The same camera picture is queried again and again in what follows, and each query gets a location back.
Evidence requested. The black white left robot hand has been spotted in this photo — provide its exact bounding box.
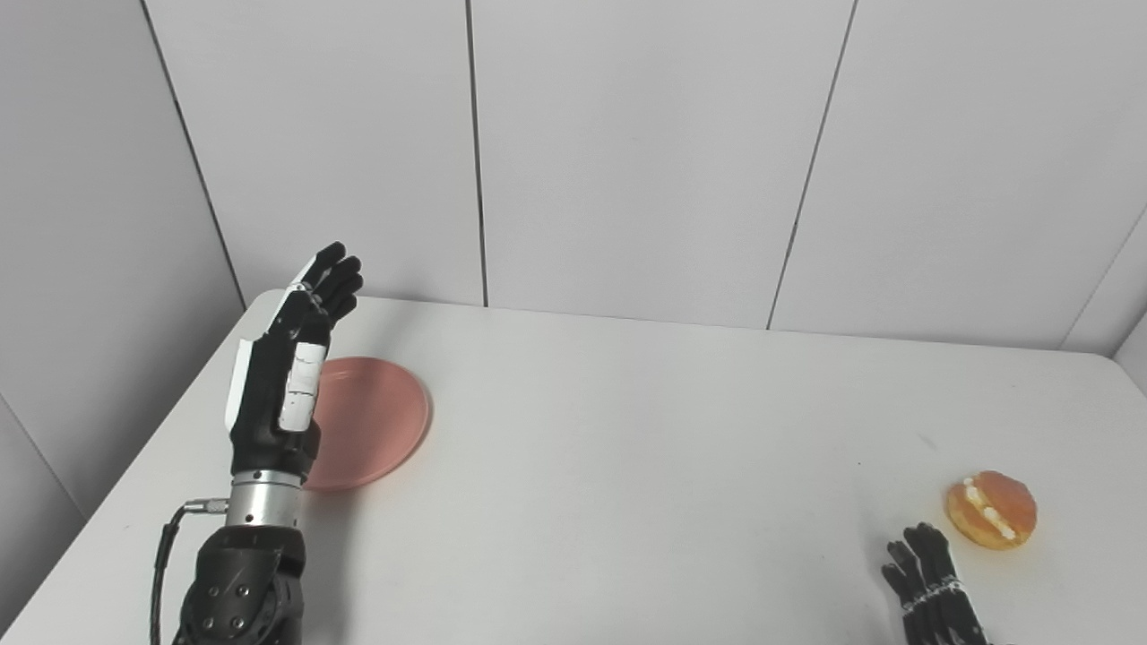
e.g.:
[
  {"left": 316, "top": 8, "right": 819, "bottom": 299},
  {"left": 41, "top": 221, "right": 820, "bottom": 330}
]
[{"left": 224, "top": 241, "right": 365, "bottom": 480}]

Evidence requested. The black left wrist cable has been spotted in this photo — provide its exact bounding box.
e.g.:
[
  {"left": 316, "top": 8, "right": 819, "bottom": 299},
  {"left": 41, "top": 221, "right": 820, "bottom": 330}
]
[{"left": 148, "top": 499, "right": 230, "bottom": 645}]

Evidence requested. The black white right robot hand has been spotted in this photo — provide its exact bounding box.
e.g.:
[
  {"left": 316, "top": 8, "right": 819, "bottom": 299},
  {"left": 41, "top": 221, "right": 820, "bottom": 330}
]
[{"left": 881, "top": 522, "right": 997, "bottom": 645}]

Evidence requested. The cream puff pastry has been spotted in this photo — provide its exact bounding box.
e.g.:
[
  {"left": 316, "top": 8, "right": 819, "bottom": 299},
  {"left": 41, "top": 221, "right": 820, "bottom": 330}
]
[{"left": 947, "top": 470, "right": 1039, "bottom": 551}]

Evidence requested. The pink round plate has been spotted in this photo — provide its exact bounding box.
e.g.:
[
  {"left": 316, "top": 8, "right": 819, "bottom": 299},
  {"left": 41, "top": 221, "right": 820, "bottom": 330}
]
[{"left": 300, "top": 357, "right": 432, "bottom": 493}]

